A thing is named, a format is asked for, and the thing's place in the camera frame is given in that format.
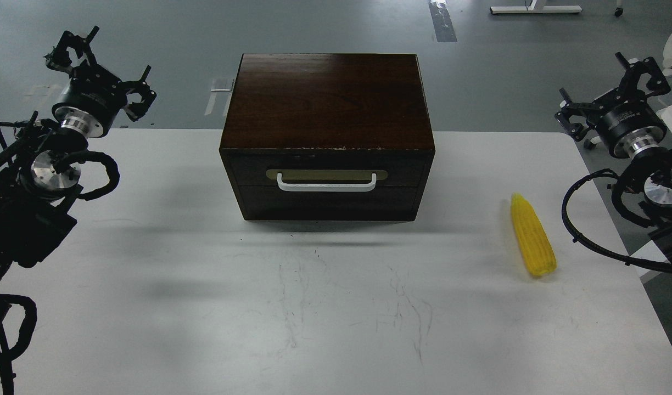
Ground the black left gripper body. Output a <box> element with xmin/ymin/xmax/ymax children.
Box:
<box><xmin>52</xmin><ymin>65</ymin><xmax>126</xmax><ymax>138</ymax></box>

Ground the wooden drawer with white handle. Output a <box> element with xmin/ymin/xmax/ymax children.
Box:
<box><xmin>221</xmin><ymin>150</ymin><xmax>433</xmax><ymax>187</ymax></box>

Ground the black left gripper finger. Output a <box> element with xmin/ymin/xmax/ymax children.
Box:
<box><xmin>119</xmin><ymin>65</ymin><xmax>158</xmax><ymax>122</ymax></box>
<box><xmin>44</xmin><ymin>25</ymin><xmax>100</xmax><ymax>75</ymax></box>

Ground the white desk leg base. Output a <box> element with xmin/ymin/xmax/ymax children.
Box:
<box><xmin>489</xmin><ymin>1</ymin><xmax>583</xmax><ymax>15</ymax></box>

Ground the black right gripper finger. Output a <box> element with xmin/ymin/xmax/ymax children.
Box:
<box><xmin>614</xmin><ymin>52</ymin><xmax>671</xmax><ymax>104</ymax></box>
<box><xmin>555</xmin><ymin>88</ymin><xmax>609</xmax><ymax>142</ymax></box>

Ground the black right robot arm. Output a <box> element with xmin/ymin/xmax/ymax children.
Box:
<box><xmin>555</xmin><ymin>52</ymin><xmax>672</xmax><ymax>273</ymax></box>

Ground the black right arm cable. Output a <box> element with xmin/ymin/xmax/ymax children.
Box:
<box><xmin>561</xmin><ymin>168</ymin><xmax>672</xmax><ymax>276</ymax></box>

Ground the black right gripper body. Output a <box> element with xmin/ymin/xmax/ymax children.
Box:
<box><xmin>596</xmin><ymin>102</ymin><xmax>668</xmax><ymax>159</ymax></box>

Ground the dark wooden drawer cabinet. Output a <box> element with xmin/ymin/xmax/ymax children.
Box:
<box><xmin>219</xmin><ymin>53</ymin><xmax>435</xmax><ymax>222</ymax></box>

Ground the yellow corn cob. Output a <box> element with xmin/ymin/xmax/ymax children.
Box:
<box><xmin>510</xmin><ymin>193</ymin><xmax>557</xmax><ymax>278</ymax></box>

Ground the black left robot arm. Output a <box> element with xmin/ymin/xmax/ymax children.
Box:
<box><xmin>0</xmin><ymin>26</ymin><xmax>157</xmax><ymax>394</ymax></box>

